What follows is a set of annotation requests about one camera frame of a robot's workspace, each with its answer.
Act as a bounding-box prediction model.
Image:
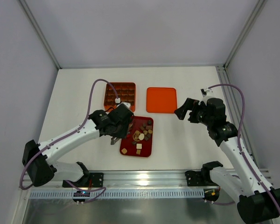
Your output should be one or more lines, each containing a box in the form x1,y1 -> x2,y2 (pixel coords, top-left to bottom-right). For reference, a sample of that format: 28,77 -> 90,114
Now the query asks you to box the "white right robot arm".
174,98 -> 280,224

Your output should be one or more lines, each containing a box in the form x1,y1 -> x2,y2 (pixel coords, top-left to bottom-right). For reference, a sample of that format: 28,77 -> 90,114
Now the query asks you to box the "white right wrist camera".
201,88 -> 215,104

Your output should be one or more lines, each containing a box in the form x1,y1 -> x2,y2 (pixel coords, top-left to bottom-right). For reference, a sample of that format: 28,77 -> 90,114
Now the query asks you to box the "red tray with gold rim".
119,116 -> 154,158

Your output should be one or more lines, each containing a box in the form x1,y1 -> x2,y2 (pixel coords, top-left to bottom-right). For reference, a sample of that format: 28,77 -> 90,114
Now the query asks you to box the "orange tin lid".
146,87 -> 177,114

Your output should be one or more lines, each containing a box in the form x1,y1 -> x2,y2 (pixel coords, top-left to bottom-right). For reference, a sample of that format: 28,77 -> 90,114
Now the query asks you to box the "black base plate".
185,169 -> 218,187
69,172 -> 104,188

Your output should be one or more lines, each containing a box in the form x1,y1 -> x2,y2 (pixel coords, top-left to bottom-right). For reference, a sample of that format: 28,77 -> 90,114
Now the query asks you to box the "orange chocolate tin box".
104,82 -> 136,112

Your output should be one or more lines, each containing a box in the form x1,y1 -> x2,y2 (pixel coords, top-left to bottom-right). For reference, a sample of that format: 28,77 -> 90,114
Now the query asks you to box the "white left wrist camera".
120,102 -> 132,110

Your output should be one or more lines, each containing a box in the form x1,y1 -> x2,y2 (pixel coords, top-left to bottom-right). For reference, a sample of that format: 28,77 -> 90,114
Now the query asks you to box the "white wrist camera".
201,88 -> 215,104
120,102 -> 132,110

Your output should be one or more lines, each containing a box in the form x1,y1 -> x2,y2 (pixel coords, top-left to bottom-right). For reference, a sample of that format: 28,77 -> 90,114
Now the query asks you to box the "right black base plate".
185,169 -> 218,187

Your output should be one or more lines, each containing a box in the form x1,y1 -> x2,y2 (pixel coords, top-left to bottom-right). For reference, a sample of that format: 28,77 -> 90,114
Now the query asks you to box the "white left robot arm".
22,102 -> 134,188

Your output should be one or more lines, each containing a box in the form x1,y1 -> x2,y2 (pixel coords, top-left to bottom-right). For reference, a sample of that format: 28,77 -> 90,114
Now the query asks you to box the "white round chocolate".
139,133 -> 145,140

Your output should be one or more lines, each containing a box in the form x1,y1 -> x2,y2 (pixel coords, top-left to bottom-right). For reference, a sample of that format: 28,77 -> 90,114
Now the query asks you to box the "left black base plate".
69,172 -> 104,188

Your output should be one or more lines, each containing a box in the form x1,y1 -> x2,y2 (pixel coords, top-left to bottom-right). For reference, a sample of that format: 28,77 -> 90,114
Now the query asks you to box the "perforated cable duct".
29,188 -> 204,199

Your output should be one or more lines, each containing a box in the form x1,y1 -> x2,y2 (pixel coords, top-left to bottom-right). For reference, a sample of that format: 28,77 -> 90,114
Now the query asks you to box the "tan Sweet square chocolate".
121,148 -> 127,154

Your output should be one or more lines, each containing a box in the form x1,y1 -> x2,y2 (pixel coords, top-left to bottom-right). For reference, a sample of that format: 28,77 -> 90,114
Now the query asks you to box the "aluminium front rail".
18,169 -> 275,191

